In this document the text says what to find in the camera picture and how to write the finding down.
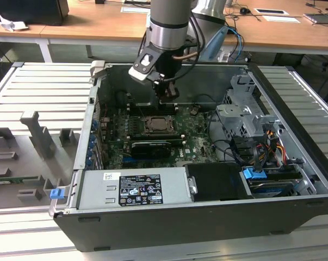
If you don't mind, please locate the silver CPU with green edge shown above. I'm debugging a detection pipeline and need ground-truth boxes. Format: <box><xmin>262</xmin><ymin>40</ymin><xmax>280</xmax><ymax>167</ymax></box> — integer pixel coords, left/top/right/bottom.
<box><xmin>148</xmin><ymin>118</ymin><xmax>170</xmax><ymax>131</ymax></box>

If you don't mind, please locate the metal socket cover frame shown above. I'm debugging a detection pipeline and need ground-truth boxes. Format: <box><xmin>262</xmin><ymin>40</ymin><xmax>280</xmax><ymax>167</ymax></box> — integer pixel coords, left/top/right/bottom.
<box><xmin>144</xmin><ymin>116</ymin><xmax>178</xmax><ymax>136</ymax></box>

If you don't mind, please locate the CPU socket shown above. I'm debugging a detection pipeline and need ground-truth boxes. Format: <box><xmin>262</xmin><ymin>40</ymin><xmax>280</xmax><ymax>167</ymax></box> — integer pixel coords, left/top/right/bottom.
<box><xmin>142</xmin><ymin>115</ymin><xmax>180</xmax><ymax>137</ymax></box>

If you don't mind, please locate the grey case latch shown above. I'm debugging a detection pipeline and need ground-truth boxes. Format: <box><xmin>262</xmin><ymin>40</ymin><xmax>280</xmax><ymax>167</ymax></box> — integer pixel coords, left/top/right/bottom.
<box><xmin>89</xmin><ymin>60</ymin><xmax>108</xmax><ymax>80</ymax></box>

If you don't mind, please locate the green motherboard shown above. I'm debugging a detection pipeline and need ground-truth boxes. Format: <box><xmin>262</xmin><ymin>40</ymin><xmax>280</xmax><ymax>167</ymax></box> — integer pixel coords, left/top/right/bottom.
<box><xmin>100</xmin><ymin>104</ymin><xmax>222</xmax><ymax>169</ymax></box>

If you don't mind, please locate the wooden desk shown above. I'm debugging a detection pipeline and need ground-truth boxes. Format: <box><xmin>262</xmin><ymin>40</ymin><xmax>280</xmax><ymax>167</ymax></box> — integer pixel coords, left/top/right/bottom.
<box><xmin>0</xmin><ymin>4</ymin><xmax>153</xmax><ymax>64</ymax></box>
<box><xmin>222</xmin><ymin>0</ymin><xmax>328</xmax><ymax>57</ymax></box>

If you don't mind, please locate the black graphics card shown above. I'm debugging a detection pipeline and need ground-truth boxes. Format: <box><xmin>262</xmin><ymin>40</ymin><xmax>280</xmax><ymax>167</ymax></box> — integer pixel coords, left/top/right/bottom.
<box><xmin>130</xmin><ymin>139</ymin><xmax>172</xmax><ymax>161</ymax></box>

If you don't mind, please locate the metal drive cage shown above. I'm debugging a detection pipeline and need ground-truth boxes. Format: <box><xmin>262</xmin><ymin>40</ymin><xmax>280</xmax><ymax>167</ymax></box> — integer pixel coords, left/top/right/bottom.
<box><xmin>215</xmin><ymin>73</ymin><xmax>283</xmax><ymax>138</ymax></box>

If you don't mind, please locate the hard disk in blue carrier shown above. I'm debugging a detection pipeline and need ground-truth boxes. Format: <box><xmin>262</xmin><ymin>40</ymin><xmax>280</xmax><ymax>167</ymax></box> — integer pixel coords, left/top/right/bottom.
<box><xmin>241</xmin><ymin>166</ymin><xmax>304</xmax><ymax>198</ymax></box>

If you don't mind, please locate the silver power supply unit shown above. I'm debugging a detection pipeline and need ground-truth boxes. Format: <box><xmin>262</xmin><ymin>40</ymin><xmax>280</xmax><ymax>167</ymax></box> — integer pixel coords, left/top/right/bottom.
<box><xmin>77</xmin><ymin>166</ymin><xmax>195</xmax><ymax>211</ymax></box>

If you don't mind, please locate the black box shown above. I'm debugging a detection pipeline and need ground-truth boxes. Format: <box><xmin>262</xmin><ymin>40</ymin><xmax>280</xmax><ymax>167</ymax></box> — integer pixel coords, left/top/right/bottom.
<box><xmin>0</xmin><ymin>0</ymin><xmax>70</xmax><ymax>27</ymax></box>

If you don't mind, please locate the crumpled white paper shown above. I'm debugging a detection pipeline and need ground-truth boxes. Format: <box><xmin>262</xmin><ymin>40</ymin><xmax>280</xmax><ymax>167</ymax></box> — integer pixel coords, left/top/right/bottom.
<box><xmin>0</xmin><ymin>14</ymin><xmax>29</xmax><ymax>32</ymax></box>

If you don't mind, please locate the open black PC case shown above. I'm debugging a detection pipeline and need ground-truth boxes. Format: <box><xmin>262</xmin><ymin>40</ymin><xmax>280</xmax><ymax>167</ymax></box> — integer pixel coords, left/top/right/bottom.
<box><xmin>48</xmin><ymin>61</ymin><xmax>328</xmax><ymax>252</ymax></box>

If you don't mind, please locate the grey laptop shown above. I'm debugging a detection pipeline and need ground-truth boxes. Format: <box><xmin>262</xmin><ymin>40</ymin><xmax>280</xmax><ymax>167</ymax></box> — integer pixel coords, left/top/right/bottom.
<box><xmin>303</xmin><ymin>11</ymin><xmax>328</xmax><ymax>27</ymax></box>

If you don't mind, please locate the grey parts rack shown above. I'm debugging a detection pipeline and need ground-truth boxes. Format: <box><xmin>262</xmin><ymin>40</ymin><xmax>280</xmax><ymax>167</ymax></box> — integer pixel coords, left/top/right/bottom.
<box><xmin>0</xmin><ymin>110</ymin><xmax>82</xmax><ymax>210</ymax></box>

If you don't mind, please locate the blue case latch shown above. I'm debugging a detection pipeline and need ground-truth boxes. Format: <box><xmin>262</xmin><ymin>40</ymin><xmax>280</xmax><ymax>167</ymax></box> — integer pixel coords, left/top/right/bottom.
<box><xmin>49</xmin><ymin>188</ymin><xmax>65</xmax><ymax>201</ymax></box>

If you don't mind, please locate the green RAM stick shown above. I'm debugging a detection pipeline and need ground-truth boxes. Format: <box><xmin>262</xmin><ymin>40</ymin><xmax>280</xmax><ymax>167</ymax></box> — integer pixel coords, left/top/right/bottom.
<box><xmin>0</xmin><ymin>176</ymin><xmax>42</xmax><ymax>184</ymax></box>

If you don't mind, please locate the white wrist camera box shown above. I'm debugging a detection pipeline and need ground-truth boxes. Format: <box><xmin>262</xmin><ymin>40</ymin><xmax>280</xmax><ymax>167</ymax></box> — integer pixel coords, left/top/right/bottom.
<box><xmin>128</xmin><ymin>45</ymin><xmax>160</xmax><ymax>83</ymax></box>

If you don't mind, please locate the blue cable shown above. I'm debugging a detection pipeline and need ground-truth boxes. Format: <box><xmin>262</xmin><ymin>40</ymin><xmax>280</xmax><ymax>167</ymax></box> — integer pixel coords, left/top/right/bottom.
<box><xmin>227</xmin><ymin>26</ymin><xmax>245</xmax><ymax>59</ymax></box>

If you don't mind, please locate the black cable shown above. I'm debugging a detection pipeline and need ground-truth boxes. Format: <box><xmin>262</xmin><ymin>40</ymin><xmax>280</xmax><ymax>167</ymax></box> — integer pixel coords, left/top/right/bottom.
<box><xmin>206</xmin><ymin>110</ymin><xmax>237</xmax><ymax>164</ymax></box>

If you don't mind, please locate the orange and yellow wire bundle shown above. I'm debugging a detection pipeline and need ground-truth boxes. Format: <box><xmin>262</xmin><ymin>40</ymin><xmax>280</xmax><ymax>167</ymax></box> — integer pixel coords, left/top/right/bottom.
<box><xmin>253</xmin><ymin>129</ymin><xmax>287</xmax><ymax>167</ymax></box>

